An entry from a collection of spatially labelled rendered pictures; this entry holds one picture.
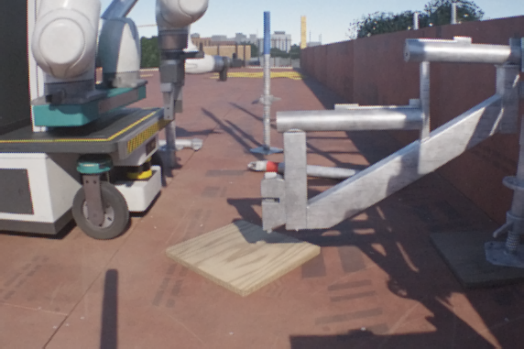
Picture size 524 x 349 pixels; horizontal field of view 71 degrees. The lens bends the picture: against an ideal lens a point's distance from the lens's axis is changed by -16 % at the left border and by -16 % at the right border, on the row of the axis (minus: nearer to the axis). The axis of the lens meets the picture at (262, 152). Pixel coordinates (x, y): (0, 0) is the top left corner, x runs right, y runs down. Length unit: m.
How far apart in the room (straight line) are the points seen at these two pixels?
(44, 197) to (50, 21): 0.52
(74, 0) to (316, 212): 0.74
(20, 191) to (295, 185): 0.77
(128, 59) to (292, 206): 0.90
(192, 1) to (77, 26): 0.28
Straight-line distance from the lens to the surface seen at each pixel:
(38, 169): 1.23
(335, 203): 1.00
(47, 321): 0.98
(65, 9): 0.97
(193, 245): 1.19
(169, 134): 2.04
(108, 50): 1.62
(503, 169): 1.50
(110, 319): 0.95
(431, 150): 1.02
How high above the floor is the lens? 0.53
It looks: 13 degrees down
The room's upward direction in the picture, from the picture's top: straight up
